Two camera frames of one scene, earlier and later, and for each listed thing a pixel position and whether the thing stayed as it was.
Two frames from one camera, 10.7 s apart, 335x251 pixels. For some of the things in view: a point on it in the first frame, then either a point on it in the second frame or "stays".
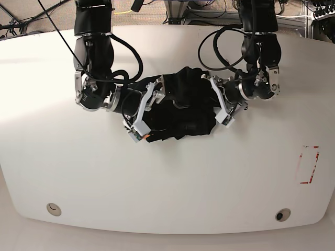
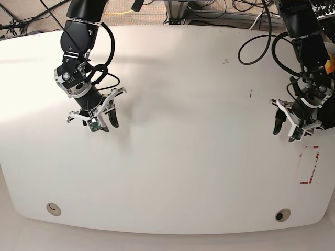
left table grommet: x=54 y=209 stays
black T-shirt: x=190 y=108 -> x=326 y=115
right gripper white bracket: x=223 y=114 -> x=297 y=132
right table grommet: x=282 y=214 stays
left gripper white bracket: x=139 y=126 -> x=112 y=114
